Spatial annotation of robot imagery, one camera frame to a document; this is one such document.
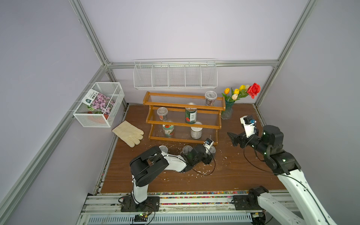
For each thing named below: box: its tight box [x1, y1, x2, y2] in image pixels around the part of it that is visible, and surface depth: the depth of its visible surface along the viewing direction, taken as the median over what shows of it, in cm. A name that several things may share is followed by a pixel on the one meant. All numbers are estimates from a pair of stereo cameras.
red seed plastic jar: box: [156, 106, 169, 121], surface depth 90 cm
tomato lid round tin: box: [162, 124, 175, 138], surface depth 97 cm
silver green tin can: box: [158, 145, 169, 153], surface depth 91 cm
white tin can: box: [190, 127, 203, 140], surface depth 94 cm
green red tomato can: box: [185, 107, 198, 125], surface depth 84 cm
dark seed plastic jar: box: [204, 90, 218, 106], surface depth 80 cm
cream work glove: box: [111, 120, 144, 148], surface depth 104 cm
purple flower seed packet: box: [81, 89, 116, 115], surface depth 75 cm
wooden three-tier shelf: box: [142, 91, 226, 146], surface depth 91 cm
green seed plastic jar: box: [209, 145, 217, 158], surface depth 89 cm
